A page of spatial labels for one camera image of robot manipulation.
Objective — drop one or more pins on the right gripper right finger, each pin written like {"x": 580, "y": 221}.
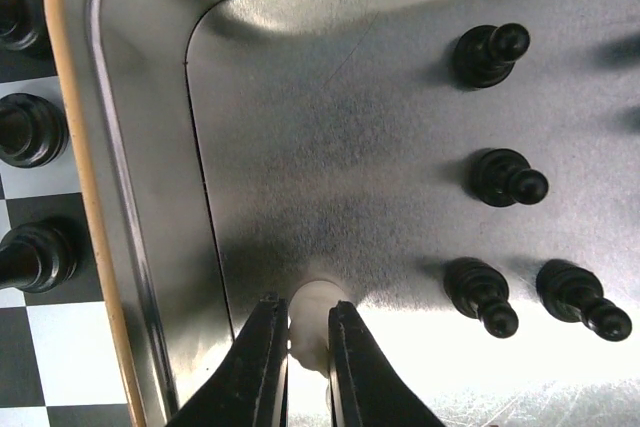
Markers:
{"x": 365, "y": 389}

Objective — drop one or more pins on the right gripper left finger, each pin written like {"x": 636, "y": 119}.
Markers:
{"x": 249, "y": 388}

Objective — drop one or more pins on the white chess piece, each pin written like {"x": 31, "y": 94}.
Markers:
{"x": 308, "y": 330}

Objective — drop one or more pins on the black white chess board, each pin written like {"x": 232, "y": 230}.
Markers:
{"x": 58, "y": 364}

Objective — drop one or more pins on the metal tin tray with pieces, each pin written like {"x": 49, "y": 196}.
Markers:
{"x": 229, "y": 148}

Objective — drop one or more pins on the black chess piece in tray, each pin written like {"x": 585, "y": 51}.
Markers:
{"x": 485, "y": 55}
{"x": 503, "y": 177}

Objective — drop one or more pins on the black chess piece on board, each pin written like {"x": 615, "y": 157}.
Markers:
{"x": 21, "y": 24}

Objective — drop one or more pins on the black pawn in tray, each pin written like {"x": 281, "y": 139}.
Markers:
{"x": 479, "y": 291}
{"x": 573, "y": 294}

